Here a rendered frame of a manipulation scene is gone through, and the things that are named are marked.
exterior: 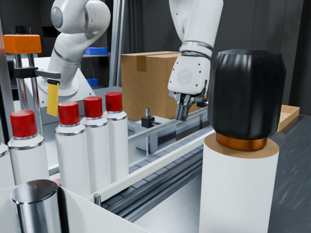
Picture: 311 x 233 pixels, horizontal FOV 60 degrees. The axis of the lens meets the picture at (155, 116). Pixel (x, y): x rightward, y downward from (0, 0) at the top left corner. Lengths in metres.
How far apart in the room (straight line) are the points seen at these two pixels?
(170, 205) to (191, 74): 0.34
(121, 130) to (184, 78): 0.26
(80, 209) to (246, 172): 0.18
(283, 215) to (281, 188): 0.19
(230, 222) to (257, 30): 2.96
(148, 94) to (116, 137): 0.53
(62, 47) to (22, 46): 0.65
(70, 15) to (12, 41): 0.53
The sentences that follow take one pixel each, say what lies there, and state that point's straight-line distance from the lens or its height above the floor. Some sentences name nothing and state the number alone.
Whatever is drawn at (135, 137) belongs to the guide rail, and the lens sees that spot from 0.65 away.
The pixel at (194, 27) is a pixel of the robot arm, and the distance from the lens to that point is 0.73.
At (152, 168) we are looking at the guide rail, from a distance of 0.62.
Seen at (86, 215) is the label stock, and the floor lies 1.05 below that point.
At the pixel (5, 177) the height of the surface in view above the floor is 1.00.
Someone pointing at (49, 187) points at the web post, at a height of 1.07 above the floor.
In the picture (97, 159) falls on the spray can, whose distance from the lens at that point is 0.52.
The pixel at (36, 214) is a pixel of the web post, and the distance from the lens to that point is 0.25.
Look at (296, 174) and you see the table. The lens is 0.85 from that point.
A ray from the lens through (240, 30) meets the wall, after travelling 3.33.
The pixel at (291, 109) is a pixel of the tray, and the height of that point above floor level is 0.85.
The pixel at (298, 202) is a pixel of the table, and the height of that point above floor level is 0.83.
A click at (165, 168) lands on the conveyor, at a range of 0.68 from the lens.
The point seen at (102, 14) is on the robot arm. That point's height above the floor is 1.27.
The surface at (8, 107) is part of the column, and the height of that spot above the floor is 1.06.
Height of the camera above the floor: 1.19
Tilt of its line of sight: 17 degrees down
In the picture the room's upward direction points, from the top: straight up
